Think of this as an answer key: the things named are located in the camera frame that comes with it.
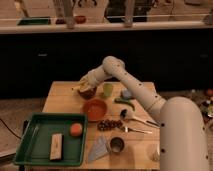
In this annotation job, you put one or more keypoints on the yellow banana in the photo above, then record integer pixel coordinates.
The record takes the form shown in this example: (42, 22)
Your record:
(82, 87)

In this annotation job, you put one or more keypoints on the wooden block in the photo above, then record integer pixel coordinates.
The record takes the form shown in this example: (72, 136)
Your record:
(56, 147)

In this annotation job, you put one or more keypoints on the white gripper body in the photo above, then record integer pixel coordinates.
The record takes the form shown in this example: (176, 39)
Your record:
(88, 79)

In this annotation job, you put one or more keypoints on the black-handled spatula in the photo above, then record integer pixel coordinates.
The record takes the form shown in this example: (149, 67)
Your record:
(129, 115)

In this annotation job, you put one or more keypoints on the white plastic cup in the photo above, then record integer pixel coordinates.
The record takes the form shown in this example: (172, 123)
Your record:
(155, 152)

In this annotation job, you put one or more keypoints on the silver fork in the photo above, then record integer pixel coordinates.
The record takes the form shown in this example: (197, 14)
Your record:
(128, 129)

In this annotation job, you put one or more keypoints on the wooden table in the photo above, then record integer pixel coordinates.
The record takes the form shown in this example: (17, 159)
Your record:
(139, 147)

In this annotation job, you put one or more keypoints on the green plastic cup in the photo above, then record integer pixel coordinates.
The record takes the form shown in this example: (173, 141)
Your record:
(107, 89)

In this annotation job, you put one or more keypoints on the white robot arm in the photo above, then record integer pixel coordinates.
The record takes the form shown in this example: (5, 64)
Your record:
(183, 142)

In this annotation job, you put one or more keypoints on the orange bowl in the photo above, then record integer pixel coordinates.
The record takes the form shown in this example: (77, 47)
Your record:
(95, 109)

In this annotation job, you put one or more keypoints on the purple bowl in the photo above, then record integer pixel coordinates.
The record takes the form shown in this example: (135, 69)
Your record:
(87, 94)

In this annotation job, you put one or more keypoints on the blue toy object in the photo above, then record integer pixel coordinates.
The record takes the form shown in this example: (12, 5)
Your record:
(126, 94)

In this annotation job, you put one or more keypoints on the orange fruit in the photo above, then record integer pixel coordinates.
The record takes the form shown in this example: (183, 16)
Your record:
(76, 129)

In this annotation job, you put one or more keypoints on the bunch of dark grapes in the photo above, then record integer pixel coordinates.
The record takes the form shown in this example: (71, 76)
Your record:
(106, 125)

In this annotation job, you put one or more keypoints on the small metal cup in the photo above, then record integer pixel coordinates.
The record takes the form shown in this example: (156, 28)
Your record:
(117, 144)

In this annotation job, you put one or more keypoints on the blue cloth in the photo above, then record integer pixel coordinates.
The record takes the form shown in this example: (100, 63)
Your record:
(98, 150)

